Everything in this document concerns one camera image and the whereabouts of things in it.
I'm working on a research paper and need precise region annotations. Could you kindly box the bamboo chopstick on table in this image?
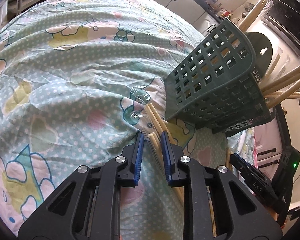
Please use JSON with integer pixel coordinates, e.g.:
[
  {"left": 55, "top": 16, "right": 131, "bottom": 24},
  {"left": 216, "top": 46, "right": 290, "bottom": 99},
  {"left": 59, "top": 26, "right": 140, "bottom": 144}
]
[{"left": 225, "top": 147, "right": 232, "bottom": 171}]

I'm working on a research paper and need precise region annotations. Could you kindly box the bamboo chopstick in basket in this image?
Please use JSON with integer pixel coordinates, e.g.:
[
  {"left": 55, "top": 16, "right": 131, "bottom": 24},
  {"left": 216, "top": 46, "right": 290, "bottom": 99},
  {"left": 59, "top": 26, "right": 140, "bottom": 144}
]
[
  {"left": 261, "top": 65, "right": 300, "bottom": 94},
  {"left": 238, "top": 0, "right": 267, "bottom": 33},
  {"left": 263, "top": 80, "right": 300, "bottom": 109},
  {"left": 262, "top": 53, "right": 281, "bottom": 81}
]

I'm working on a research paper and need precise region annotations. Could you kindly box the green plastic utensil basket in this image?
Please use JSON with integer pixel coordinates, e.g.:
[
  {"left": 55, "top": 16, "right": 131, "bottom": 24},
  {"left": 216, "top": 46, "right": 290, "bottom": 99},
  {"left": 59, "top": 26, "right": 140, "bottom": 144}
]
[{"left": 164, "top": 20, "right": 275, "bottom": 137}]

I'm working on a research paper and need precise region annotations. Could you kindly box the cartoon print tablecloth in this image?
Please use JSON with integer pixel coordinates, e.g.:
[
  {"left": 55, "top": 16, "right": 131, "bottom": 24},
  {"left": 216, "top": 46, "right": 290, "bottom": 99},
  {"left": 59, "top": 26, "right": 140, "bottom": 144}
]
[{"left": 0, "top": 0, "right": 204, "bottom": 238}]

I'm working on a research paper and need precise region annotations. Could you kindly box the black range hood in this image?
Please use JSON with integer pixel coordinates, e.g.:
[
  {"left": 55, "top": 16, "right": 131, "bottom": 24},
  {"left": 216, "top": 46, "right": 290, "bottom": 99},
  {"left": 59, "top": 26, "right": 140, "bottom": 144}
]
[{"left": 262, "top": 0, "right": 300, "bottom": 56}]

